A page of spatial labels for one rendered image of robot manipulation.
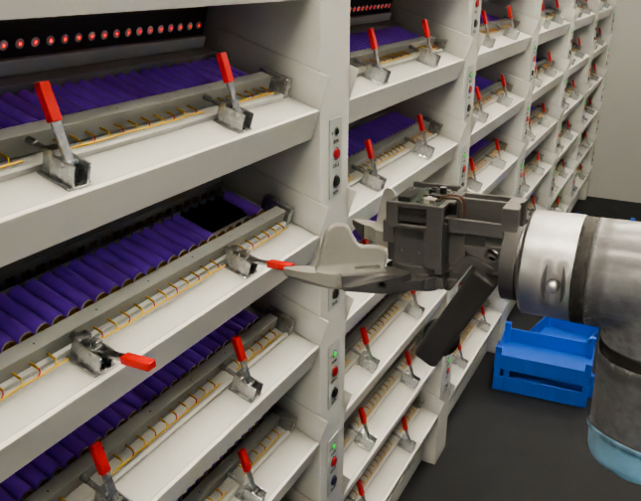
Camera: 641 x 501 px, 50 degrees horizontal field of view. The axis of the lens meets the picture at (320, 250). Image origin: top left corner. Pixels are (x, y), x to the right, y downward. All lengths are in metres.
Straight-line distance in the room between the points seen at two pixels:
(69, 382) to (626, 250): 0.51
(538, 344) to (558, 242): 2.00
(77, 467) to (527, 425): 1.68
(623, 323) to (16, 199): 0.50
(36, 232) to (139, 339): 0.20
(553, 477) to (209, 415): 1.34
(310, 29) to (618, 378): 0.62
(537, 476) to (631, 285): 1.58
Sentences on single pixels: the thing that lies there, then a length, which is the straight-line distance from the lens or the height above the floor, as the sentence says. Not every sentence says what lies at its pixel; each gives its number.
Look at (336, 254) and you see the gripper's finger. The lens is 0.61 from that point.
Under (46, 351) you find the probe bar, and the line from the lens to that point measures 0.73.
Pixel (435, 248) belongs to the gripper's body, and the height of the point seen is 1.08.
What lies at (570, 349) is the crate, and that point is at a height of 0.10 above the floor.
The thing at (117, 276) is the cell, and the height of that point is 0.98.
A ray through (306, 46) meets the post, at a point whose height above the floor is 1.21.
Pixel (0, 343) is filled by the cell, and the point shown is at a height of 0.98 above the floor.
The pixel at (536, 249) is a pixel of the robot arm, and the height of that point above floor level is 1.10.
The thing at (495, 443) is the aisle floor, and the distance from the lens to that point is 2.21.
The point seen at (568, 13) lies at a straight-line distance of 3.01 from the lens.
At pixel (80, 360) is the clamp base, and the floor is 0.95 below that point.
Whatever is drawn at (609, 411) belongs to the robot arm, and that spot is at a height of 0.97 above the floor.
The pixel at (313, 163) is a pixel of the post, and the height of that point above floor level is 1.04.
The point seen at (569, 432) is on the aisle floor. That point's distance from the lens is 2.32.
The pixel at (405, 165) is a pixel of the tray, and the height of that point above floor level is 0.94.
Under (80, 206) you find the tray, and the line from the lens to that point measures 0.66.
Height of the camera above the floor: 1.30
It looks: 22 degrees down
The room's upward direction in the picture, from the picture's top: straight up
